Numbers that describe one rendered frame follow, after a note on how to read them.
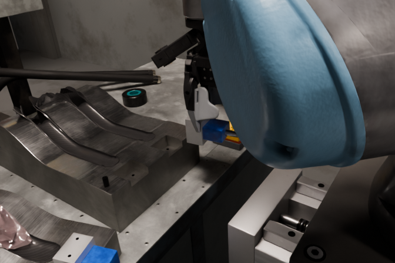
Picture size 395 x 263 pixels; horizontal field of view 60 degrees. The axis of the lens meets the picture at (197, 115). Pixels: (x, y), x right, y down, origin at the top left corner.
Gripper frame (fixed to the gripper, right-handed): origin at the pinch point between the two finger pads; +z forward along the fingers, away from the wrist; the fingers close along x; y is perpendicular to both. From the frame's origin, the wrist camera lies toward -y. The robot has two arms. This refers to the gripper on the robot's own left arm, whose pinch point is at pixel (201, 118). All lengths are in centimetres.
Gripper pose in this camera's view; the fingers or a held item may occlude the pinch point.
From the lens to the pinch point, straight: 67.7
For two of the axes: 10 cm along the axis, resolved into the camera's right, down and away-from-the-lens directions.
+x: 4.5, -4.3, 7.8
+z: 0.6, 8.9, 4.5
